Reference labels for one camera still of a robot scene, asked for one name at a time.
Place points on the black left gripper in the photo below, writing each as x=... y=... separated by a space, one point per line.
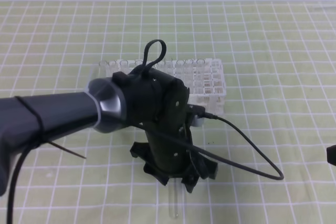
x=165 y=155

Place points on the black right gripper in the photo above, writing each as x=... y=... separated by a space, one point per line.
x=331 y=155

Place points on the clear glass test tube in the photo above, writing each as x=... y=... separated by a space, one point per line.
x=174 y=196

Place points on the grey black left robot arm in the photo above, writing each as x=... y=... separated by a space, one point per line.
x=154 y=99

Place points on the white test tube rack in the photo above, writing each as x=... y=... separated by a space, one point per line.
x=204 y=78

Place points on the green checkered tablecloth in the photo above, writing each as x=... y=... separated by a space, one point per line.
x=279 y=68

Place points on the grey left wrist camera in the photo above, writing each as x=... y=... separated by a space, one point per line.
x=195 y=115

